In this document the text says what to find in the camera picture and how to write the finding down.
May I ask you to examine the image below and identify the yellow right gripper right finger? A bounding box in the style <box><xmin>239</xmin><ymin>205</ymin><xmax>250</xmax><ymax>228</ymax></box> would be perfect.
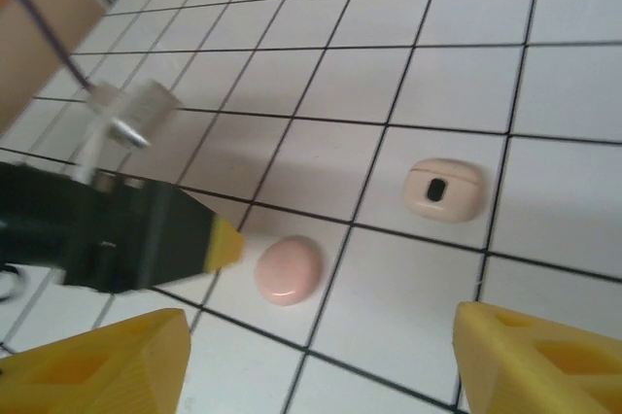
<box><xmin>452</xmin><ymin>300</ymin><xmax>622</xmax><ymax>414</ymax></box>

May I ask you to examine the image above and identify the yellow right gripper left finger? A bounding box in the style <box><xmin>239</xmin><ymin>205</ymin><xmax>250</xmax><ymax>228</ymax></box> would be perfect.
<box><xmin>0</xmin><ymin>307</ymin><xmax>193</xmax><ymax>414</ymax></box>

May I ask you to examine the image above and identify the pink oval earbud case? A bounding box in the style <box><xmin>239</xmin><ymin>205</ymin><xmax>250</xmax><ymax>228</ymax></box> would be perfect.
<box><xmin>255</xmin><ymin>234</ymin><xmax>326</xmax><ymax>307</ymax></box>

